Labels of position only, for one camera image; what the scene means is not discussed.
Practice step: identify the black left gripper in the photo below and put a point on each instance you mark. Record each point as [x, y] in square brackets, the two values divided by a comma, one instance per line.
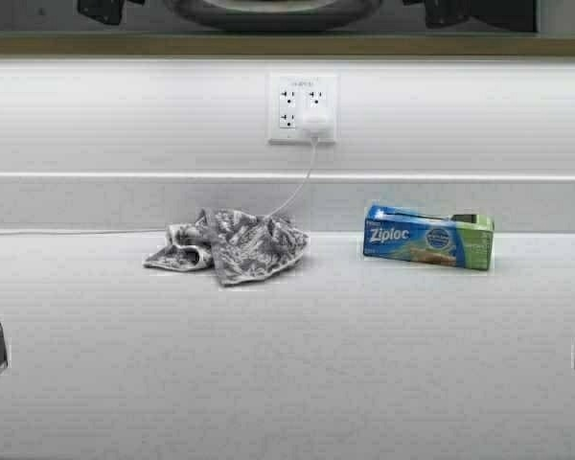
[108, 12]

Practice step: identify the grey patterned dish towel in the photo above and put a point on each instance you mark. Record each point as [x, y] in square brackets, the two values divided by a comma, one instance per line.
[241, 248]

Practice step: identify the blue green Ziploc box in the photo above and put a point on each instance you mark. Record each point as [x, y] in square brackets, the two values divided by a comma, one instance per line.
[464, 241]

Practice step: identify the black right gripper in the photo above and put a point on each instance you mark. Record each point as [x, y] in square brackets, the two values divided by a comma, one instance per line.
[446, 13]

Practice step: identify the large stainless steel bowl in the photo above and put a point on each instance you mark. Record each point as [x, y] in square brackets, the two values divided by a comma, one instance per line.
[273, 16]

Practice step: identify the white wall outlet plate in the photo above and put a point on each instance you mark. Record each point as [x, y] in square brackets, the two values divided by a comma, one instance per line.
[289, 96]

